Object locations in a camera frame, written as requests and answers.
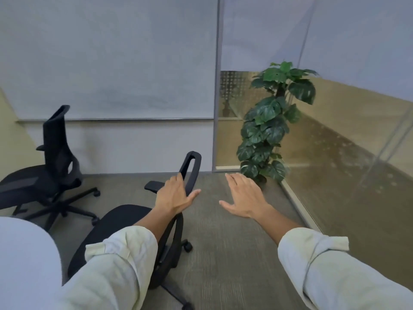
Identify person's left hand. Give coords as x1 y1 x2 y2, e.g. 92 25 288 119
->
154 173 202 217

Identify black mesh office chair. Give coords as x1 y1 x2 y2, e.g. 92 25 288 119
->
67 151 202 310
0 105 101 231

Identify green potted monstera plant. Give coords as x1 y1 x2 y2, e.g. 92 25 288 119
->
236 61 319 184

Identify person's right hand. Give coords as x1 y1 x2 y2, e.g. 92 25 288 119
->
219 172 270 219

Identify person's left white sleeve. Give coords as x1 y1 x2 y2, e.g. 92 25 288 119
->
56 226 159 310

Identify person's white sleeve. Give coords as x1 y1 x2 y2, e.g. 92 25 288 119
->
56 226 159 310
277 227 413 310

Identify person's right forearm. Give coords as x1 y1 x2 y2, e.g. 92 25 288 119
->
250 205 305 246

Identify white roller blind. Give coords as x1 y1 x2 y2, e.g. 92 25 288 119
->
0 0 219 122
296 0 413 104
222 0 318 72

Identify white oval meeting table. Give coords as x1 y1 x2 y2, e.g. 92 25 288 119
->
0 217 62 310

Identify person's left forearm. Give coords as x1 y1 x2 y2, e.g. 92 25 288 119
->
133 205 177 244

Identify grey metal partition post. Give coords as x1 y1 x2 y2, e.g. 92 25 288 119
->
212 0 225 173

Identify person's right white sleeve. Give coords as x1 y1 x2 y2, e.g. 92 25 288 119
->
277 227 413 310

